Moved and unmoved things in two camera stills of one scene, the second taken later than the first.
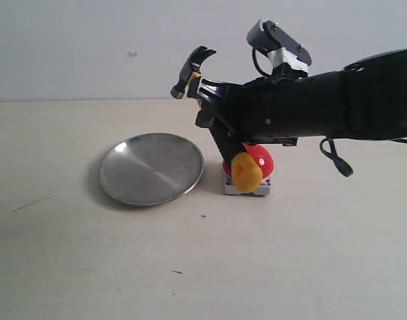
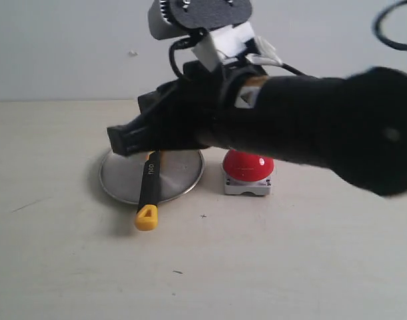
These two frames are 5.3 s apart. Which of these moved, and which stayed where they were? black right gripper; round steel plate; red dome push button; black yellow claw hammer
Moved: black right gripper; black yellow claw hammer
Stayed: round steel plate; red dome push button
